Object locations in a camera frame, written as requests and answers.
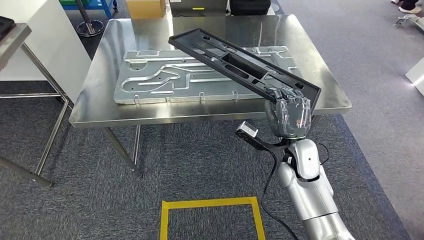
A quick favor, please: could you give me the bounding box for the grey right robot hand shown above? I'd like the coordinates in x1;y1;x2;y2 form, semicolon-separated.
264;87;312;139

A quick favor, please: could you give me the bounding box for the black plastic frame part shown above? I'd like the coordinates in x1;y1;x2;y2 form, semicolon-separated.
168;27;322;115

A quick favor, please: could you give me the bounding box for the blue metal shelf rack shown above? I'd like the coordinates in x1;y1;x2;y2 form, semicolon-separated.
59;0;119;20

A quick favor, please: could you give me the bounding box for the black bag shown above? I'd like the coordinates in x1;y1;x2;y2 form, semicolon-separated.
229;0;272;16

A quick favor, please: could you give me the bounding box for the white box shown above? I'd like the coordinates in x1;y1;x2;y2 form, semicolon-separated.
404;56;424;88

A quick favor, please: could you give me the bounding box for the dark grey equipment case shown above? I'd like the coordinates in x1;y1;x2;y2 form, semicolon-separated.
168;0;229;18

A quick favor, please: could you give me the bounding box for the stamped metal panel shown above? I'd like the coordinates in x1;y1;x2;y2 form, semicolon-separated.
113;45;304;106

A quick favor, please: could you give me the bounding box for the person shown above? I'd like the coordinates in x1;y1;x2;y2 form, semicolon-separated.
390;0;424;15

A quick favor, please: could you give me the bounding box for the cardboard box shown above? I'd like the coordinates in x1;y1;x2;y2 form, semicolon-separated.
125;0;167;20

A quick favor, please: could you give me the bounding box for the stainless steel table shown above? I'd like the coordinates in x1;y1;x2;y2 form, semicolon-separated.
68;13;353;179
0;22;74;188

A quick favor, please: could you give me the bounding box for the chrome barrier stanchion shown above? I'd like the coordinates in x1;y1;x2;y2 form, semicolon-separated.
74;0;105;37

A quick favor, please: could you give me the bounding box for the white panel cabinet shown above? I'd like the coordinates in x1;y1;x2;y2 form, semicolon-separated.
0;0;93;104

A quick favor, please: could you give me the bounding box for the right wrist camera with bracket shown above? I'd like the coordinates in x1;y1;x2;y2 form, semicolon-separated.
235;120;289;154

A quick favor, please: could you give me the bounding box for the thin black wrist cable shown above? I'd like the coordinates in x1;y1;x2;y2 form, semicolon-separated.
317;142;330;167

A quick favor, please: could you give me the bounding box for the black camera cable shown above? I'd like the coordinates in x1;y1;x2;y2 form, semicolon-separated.
261;150;301;240

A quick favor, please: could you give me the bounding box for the silver metal frame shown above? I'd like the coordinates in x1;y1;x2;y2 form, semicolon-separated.
393;13;424;32

